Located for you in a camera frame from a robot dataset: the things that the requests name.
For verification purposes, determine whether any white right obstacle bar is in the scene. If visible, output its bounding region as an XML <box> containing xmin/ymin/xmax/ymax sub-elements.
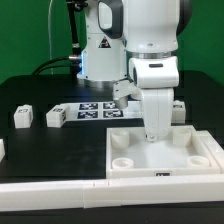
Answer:
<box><xmin>197</xmin><ymin>131</ymin><xmax>224</xmax><ymax>174</ymax></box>

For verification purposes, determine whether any black cable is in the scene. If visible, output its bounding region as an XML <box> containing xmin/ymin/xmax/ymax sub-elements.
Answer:
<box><xmin>32</xmin><ymin>55</ymin><xmax>83</xmax><ymax>77</ymax></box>

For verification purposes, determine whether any white sheet with fiducial markers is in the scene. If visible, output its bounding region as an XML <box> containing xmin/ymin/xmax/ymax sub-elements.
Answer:
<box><xmin>66</xmin><ymin>101</ymin><xmax>142</xmax><ymax>121</ymax></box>

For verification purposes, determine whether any white left obstacle bar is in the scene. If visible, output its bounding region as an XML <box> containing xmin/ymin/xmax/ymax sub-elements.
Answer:
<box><xmin>0</xmin><ymin>139</ymin><xmax>5</xmax><ymax>162</ymax></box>

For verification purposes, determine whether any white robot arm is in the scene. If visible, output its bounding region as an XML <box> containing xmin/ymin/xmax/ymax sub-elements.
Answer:
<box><xmin>66</xmin><ymin>0</ymin><xmax>191</xmax><ymax>141</ymax></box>

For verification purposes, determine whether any white obstacle bar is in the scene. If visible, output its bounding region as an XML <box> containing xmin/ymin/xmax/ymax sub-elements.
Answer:
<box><xmin>197</xmin><ymin>131</ymin><xmax>224</xmax><ymax>174</ymax></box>
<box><xmin>0</xmin><ymin>174</ymin><xmax>224</xmax><ymax>212</ymax></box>
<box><xmin>0</xmin><ymin>139</ymin><xmax>5</xmax><ymax>162</ymax></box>

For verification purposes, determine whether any grey thin cable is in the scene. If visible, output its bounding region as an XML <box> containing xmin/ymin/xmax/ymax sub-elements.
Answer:
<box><xmin>47</xmin><ymin>0</ymin><xmax>55</xmax><ymax>75</ymax></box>

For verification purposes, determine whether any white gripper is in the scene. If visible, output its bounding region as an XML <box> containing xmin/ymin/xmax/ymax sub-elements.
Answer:
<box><xmin>113</xmin><ymin>79</ymin><xmax>174</xmax><ymax>142</ymax></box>

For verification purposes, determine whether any white front obstacle bar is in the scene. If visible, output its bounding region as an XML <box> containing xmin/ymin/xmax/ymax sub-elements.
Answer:
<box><xmin>0</xmin><ymin>174</ymin><xmax>224</xmax><ymax>212</ymax></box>

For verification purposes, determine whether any white square tabletop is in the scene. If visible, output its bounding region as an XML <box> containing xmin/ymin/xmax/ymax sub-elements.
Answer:
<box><xmin>106</xmin><ymin>126</ymin><xmax>221</xmax><ymax>179</ymax></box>

